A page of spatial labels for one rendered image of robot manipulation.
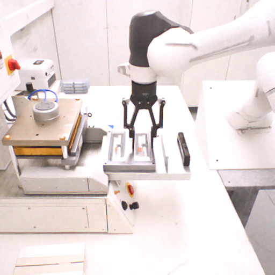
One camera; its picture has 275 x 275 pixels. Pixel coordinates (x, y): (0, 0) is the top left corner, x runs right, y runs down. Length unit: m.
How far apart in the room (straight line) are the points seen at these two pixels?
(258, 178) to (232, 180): 0.12
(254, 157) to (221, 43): 0.79
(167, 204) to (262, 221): 1.22
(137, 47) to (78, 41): 2.64
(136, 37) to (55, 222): 0.62
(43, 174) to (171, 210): 0.48
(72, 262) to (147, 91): 0.51
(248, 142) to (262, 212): 1.00
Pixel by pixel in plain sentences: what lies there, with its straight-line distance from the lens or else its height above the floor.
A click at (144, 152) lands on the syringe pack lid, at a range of 0.86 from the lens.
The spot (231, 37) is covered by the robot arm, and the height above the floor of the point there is 1.39.
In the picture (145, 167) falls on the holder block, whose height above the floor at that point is 0.99.
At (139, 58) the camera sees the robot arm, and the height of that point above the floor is 1.31.
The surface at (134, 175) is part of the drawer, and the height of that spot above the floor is 0.96.
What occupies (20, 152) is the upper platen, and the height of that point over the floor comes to 1.04.
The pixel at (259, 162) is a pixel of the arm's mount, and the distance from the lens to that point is 1.33.
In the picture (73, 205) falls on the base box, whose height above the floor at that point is 0.89.
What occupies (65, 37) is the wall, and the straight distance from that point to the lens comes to 3.36.
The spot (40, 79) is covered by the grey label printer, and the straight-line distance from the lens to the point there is 1.84.
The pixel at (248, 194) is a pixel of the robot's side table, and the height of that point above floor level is 0.48.
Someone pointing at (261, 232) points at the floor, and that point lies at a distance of 2.10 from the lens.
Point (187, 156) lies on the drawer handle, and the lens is 0.86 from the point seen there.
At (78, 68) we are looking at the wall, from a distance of 3.44.
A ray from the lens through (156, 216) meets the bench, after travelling 1.01.
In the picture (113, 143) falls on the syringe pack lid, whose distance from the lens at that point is 0.91.
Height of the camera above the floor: 1.52
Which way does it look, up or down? 33 degrees down
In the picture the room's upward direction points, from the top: 1 degrees clockwise
